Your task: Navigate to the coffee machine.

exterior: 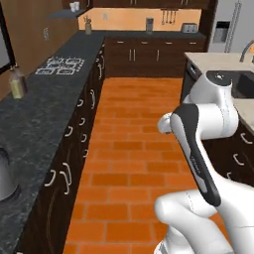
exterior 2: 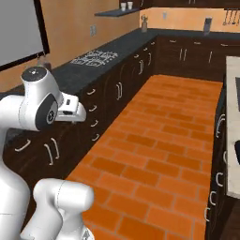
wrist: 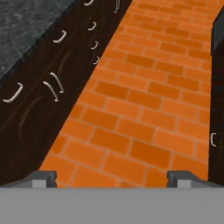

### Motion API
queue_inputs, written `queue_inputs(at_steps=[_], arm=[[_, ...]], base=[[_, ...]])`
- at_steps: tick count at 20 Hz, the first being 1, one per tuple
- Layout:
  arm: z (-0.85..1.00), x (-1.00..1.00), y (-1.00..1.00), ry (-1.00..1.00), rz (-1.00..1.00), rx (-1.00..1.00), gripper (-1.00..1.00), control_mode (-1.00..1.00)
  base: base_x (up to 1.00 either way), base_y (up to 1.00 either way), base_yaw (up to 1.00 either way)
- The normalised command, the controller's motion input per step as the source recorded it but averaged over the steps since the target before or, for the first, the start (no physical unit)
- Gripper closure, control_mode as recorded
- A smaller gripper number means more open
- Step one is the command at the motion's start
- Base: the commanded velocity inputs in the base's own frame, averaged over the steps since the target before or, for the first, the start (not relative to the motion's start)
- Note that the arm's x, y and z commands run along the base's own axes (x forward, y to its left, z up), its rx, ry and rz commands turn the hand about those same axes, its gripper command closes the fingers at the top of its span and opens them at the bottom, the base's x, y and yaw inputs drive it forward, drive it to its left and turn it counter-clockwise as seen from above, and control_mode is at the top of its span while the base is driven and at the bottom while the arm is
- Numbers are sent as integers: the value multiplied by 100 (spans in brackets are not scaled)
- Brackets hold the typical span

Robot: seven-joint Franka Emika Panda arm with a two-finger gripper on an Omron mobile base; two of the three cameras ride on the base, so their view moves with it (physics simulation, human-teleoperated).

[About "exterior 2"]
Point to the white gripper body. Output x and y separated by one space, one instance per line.
77 115

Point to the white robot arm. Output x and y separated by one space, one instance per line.
18 109

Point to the grey wall outlet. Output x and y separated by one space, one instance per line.
92 30
164 15

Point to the black hob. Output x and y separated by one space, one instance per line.
238 93

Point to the white cup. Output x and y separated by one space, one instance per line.
129 5
123 6

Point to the black framed grey window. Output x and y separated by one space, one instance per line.
17 28

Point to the grey pot with tools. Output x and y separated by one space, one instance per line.
144 25

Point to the dark island cupboards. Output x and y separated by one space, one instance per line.
220 150

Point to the dark wall shelf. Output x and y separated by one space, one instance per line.
115 12

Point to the dark base cupboards under rail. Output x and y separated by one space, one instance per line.
197 59

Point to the small brown grey bottle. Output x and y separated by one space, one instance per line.
44 63

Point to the black rounded object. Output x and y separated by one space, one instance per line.
237 153

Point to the long dark base cupboard run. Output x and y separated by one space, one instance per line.
106 90

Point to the dark hanging kitchen tool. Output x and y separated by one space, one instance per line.
224 22
229 20
234 20

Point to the dark wall cupboards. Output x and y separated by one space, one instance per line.
175 3

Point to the grey coffee machine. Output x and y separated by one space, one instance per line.
207 26

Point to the dark hanging tool rail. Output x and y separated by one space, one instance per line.
232 9

